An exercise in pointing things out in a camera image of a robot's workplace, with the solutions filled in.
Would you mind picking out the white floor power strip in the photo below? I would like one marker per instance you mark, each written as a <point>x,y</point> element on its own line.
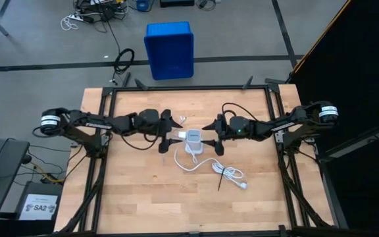
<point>77,17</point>

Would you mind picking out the flat black box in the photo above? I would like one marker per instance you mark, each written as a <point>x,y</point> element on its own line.
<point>176,2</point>

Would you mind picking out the small blue floor item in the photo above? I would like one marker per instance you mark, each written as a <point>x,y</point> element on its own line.
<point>142,5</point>

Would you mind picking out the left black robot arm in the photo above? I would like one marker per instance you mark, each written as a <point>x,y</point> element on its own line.
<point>87,124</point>

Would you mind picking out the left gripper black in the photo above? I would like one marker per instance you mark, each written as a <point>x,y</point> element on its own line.
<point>150,120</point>

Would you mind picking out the black partition with yellow edge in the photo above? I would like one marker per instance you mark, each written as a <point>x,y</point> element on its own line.
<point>357,66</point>

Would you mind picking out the black box with SA2 label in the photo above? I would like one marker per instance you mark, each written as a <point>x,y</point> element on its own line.
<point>39,204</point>

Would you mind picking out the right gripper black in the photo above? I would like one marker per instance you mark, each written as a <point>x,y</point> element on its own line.
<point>239,128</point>

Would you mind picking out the blue plastic bin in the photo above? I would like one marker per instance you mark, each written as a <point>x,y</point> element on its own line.
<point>169,49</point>

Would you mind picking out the white wall charger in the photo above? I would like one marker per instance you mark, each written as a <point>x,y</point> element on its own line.
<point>182,135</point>

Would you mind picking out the white power strip tower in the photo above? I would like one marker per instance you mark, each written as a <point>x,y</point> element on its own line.
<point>194,138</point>

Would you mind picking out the black power adapter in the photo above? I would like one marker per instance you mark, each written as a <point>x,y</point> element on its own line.
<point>204,4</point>

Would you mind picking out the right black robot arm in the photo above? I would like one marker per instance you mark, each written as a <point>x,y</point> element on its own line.
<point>281,125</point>

